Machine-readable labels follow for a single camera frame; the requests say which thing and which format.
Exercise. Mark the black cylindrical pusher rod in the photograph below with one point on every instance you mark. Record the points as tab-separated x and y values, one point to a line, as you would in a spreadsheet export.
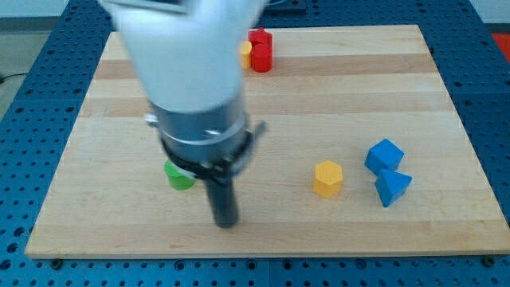
223	201

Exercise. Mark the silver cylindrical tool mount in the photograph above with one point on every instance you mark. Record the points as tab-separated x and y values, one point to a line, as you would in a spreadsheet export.
209	144

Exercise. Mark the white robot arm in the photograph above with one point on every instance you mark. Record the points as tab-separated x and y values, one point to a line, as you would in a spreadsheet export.
185	54

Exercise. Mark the yellow hexagon block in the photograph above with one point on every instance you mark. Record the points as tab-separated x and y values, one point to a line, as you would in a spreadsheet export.
328	179

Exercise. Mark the green cylinder block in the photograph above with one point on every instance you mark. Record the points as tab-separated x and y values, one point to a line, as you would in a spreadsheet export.
176	179

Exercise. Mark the small yellow block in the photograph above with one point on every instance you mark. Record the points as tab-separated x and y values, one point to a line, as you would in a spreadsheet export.
244	53

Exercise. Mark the red cylinder block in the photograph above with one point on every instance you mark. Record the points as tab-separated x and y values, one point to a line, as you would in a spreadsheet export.
261	58

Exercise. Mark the red star block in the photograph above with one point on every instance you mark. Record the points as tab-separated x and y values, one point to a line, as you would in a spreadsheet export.
260	36

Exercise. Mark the blue cube block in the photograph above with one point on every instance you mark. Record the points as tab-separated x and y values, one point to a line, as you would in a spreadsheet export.
384	155

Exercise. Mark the blue triangular block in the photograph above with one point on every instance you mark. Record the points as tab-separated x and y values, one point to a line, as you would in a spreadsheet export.
391	185

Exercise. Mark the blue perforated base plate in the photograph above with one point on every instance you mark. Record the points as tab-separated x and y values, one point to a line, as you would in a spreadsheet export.
37	125

